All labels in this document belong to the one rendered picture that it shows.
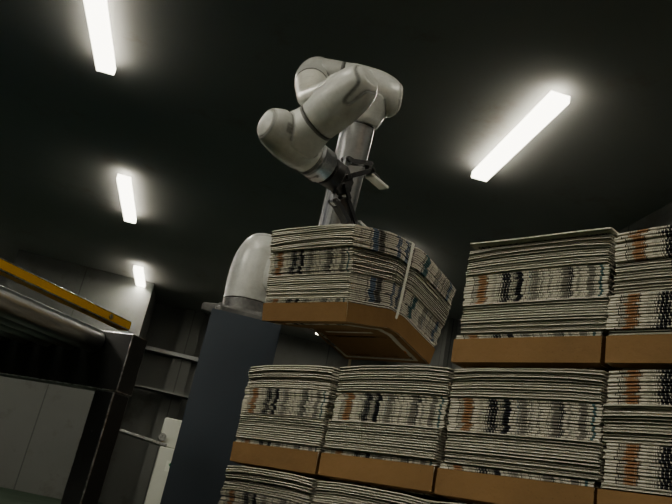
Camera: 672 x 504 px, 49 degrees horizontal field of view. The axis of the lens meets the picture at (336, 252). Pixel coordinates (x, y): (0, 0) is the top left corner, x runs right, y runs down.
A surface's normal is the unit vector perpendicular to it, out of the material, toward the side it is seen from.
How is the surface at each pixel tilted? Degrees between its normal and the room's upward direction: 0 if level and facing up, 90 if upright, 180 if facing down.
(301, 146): 141
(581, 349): 93
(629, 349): 93
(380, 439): 90
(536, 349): 93
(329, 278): 102
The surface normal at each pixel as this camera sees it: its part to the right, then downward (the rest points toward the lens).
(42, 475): 0.21, -0.29
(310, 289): -0.69, -0.18
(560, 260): -0.69, -0.37
